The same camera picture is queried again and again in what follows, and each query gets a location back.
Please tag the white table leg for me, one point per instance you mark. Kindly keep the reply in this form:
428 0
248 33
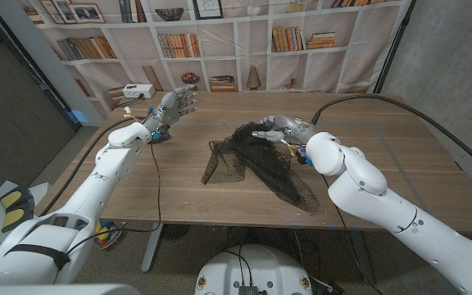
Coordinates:
152 248

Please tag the black and yellow foot pedal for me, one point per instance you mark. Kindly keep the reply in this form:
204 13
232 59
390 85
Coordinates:
16 209

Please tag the colourful toy on floor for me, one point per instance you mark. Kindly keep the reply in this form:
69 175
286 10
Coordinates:
107 234

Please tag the dark purple toy fruit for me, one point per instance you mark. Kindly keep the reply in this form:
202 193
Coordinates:
160 137

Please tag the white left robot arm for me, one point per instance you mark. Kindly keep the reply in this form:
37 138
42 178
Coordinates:
92 192

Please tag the printed bookshelf backdrop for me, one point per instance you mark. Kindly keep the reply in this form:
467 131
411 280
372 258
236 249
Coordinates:
236 57

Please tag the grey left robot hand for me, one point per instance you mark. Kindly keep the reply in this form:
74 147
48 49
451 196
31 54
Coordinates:
169 110

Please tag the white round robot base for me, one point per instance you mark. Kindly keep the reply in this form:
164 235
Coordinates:
254 268

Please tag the white power strip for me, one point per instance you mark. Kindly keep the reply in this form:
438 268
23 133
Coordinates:
138 90

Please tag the black backdrop stand pole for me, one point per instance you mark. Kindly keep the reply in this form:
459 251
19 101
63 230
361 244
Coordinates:
391 53

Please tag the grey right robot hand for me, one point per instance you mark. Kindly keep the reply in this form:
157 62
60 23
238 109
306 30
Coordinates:
287 127

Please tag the black mesh netting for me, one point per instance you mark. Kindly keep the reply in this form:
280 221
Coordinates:
260 160

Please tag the white robot torso edge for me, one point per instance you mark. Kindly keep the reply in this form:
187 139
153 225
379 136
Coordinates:
55 290

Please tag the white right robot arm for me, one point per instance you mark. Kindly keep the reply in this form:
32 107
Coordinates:
383 196

